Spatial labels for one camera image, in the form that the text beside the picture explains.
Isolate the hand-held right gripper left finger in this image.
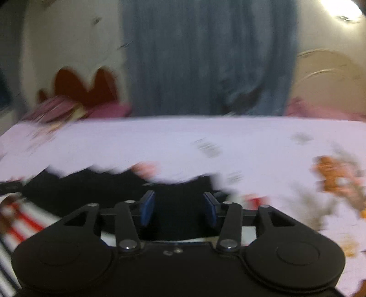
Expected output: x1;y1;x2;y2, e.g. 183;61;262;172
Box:
61;190;156;254

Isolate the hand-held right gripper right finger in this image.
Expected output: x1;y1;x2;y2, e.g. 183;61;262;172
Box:
203;192;298;254

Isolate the striped knit sweater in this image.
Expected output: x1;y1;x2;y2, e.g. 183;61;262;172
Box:
0;167;229;297

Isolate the pink floral bed sheet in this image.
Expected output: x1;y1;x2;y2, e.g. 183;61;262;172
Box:
0;115;366;297

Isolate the red scalloped headboard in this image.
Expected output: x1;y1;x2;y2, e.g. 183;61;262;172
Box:
37;66;121;115

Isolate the pink pillow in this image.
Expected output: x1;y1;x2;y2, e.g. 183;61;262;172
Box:
285;98;366;123

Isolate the wide blue curtain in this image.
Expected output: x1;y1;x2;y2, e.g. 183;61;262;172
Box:
121;0;298;117

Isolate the cream arched headboard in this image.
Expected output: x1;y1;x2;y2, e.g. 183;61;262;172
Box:
288;49;366;120

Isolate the wall lamp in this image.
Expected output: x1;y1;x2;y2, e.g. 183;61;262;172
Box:
320;0;364;24

